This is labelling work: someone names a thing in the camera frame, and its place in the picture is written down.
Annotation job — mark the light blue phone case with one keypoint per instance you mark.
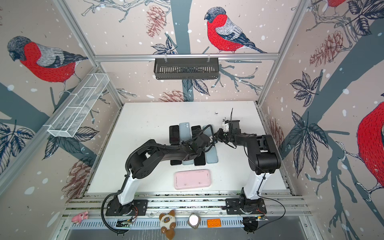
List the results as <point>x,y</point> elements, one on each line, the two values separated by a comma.
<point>208,130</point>
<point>211,156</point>
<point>188,162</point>
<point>185,131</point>

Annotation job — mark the black wire wall basket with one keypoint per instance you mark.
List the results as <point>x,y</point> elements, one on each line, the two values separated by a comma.
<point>187,69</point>

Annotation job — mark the pink pig toy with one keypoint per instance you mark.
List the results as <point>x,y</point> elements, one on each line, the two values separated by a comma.
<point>80,217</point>

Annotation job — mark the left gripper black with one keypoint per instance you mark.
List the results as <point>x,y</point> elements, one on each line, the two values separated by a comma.
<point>198,136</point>

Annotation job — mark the blue phone black screen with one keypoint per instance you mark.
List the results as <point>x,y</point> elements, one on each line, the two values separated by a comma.
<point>175,162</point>

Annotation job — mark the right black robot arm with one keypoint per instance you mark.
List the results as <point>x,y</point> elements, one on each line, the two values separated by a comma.
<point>262,157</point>

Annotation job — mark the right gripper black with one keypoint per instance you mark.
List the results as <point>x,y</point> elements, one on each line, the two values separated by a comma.
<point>220,133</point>

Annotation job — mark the brown white plush toy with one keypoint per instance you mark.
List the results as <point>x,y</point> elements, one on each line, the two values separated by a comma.
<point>168,224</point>

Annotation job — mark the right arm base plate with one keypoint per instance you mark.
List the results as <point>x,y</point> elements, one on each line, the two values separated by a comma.
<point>245,207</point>

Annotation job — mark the pink phone case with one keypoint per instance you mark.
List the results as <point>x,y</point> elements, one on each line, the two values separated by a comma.
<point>192,179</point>

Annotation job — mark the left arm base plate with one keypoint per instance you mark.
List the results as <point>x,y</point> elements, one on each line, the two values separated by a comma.
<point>134,208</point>

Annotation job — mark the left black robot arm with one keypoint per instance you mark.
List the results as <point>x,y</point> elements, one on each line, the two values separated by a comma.
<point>142,162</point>

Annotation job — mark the white wire wall basket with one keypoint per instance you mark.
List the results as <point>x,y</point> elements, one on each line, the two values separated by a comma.
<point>81,102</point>

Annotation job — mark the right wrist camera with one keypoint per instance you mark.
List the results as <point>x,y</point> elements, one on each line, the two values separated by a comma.
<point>226,125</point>

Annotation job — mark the orange block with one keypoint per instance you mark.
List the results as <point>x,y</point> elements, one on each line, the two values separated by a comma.
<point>214,223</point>

